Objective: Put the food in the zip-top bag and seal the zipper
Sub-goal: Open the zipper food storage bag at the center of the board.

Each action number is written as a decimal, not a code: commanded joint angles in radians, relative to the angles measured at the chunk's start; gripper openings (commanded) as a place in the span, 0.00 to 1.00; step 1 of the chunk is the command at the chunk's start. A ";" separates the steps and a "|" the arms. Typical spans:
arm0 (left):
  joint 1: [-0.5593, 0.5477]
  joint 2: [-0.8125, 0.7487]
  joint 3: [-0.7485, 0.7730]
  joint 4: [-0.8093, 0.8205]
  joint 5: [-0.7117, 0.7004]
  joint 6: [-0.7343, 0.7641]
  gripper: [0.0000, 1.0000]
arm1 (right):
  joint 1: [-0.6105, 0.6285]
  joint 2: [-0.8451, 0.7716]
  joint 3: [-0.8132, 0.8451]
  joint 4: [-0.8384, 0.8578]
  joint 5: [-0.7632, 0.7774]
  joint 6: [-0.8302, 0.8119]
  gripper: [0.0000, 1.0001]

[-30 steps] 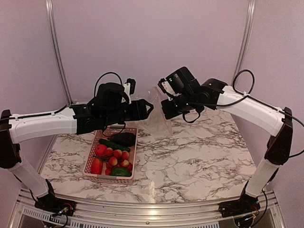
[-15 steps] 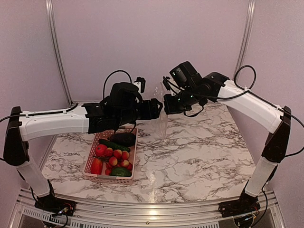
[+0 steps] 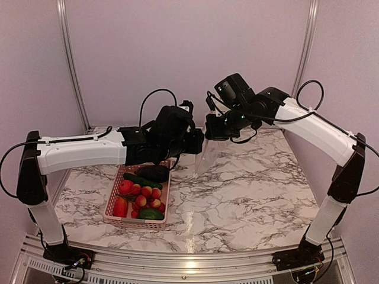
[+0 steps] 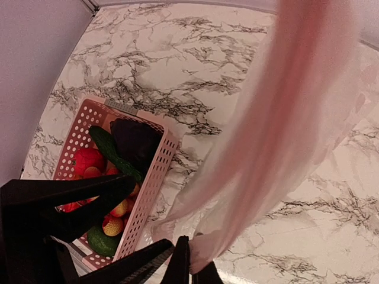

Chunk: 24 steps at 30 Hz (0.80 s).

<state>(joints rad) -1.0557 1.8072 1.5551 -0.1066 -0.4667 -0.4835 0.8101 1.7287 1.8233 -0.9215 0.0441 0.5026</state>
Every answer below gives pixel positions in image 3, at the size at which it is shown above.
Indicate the dark purple toy eggplant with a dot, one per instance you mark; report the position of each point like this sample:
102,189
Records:
154,173

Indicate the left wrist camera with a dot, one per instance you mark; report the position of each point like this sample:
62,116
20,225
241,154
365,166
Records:
187,105

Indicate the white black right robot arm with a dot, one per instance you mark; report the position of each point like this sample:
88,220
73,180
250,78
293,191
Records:
347,150

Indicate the red lychee fruit bunch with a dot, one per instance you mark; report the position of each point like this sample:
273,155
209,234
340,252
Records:
141,198

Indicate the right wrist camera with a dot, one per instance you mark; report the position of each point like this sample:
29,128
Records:
212,106

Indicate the left aluminium corner post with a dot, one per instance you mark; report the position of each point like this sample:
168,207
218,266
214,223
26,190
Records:
64,27

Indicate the right aluminium corner post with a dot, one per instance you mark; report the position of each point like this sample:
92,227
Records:
307,45

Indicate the green toy cucumber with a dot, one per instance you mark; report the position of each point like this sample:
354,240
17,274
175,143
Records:
142,181

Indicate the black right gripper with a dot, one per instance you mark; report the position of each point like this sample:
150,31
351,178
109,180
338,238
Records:
212,132

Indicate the aluminium front frame rail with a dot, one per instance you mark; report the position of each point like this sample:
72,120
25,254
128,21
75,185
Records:
114,265

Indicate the pink perforated plastic basket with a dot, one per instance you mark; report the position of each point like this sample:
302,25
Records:
129,222

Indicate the red toy tomato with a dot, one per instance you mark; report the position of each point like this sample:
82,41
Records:
125,187

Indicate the green toy avocado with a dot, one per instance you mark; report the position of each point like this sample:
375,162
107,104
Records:
150,214

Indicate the red orange toy mango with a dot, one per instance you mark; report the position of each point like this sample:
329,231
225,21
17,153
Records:
120,207

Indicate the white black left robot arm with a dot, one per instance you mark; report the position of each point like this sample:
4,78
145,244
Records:
42,156

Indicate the aluminium corner post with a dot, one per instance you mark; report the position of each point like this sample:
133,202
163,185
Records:
307,45
64,27

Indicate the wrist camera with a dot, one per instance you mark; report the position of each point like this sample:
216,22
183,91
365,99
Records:
187,105
212,106

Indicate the clear zip top bag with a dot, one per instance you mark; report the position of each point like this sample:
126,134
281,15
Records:
205,160

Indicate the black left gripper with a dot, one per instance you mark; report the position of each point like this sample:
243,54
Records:
196,145

